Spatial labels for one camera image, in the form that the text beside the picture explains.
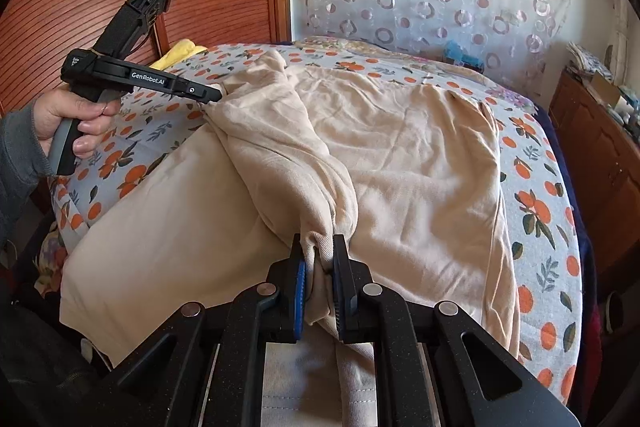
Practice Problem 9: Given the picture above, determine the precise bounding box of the orange fruit print bedsheet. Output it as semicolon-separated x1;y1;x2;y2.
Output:
47;36;583;413

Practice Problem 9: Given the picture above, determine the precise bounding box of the wooden cabinet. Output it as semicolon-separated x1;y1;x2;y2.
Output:
547;72;640;270

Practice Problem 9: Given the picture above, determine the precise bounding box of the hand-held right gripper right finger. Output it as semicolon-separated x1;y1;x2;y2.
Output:
330;234;583;427

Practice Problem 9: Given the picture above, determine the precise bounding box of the yellow pillow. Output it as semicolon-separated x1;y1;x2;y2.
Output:
149;38;209;71

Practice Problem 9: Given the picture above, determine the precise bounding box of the folded patterned cloth stack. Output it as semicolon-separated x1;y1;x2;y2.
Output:
565;41;617;81

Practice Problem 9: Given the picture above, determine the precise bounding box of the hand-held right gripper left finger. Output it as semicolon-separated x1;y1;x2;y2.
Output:
97;234;308;427

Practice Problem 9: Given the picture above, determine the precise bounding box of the person's left hand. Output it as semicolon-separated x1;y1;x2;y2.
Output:
31;84;122;160

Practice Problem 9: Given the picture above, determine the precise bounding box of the person's left forearm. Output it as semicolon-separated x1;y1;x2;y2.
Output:
0;99;51;253

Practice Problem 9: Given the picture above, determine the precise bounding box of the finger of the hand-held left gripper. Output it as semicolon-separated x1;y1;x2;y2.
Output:
171;75;224;104

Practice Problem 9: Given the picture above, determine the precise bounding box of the blue packet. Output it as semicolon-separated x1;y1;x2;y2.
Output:
442;39;487;74

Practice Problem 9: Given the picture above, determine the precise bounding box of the beige printed t-shirt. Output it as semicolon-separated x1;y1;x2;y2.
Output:
59;51;521;427

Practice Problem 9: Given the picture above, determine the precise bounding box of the cardboard box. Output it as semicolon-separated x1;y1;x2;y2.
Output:
589;73;622;106

